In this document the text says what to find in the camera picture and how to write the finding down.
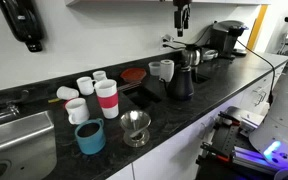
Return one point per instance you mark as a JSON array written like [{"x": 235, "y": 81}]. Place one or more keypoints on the steel funnel coffee dripper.
[{"x": 135, "y": 121}]

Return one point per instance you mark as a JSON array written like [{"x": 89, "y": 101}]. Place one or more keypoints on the metal faucet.
[{"x": 12, "y": 108}]

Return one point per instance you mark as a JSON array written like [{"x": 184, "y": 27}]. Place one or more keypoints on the aluminium extrusion rail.
[{"x": 250, "y": 159}]

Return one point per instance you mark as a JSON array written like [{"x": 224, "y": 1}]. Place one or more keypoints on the white tumbler with red band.
[{"x": 108, "y": 100}]

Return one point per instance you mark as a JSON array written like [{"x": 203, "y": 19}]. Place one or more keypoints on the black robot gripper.
[{"x": 182, "y": 3}]

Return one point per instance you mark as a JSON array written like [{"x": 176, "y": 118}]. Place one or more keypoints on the black pod coffee maker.
[{"x": 224, "y": 36}]

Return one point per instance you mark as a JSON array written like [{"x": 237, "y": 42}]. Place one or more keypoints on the large white mug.
[{"x": 79, "y": 111}]

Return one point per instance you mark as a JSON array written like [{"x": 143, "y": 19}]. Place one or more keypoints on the yellow door frame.
[{"x": 256, "y": 26}]

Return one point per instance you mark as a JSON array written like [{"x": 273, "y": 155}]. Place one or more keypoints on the translucent plastic cup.
[{"x": 155, "y": 69}]

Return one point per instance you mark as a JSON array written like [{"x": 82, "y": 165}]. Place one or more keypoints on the white counter cabinet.
[{"x": 170, "y": 153}]

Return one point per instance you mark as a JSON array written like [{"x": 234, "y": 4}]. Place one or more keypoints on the white paper roll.
[{"x": 167, "y": 70}]

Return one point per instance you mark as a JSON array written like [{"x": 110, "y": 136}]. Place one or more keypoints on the dark blue gooseneck kettle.
[{"x": 181, "y": 85}]

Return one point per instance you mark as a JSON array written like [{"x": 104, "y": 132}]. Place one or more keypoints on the white wall outlet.
[{"x": 166, "y": 40}]

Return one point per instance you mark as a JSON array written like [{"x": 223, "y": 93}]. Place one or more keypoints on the stainless steel kettle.
[{"x": 191, "y": 56}]

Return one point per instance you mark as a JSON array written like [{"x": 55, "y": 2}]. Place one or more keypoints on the black wall soap dispenser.
[{"x": 20, "y": 20}]

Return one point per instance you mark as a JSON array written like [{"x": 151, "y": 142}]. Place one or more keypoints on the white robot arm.
[{"x": 284, "y": 120}]

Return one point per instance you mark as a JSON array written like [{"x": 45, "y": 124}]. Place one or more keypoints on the small white mug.
[{"x": 99, "y": 76}]

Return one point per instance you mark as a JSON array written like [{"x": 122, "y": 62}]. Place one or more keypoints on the stainless steel sink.
[{"x": 17, "y": 140}]

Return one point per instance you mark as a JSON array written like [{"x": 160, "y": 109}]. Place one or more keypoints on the black perforated mounting platform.
[{"x": 230, "y": 138}]

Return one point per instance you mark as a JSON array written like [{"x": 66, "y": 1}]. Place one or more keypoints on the silver dish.
[{"x": 210, "y": 54}]

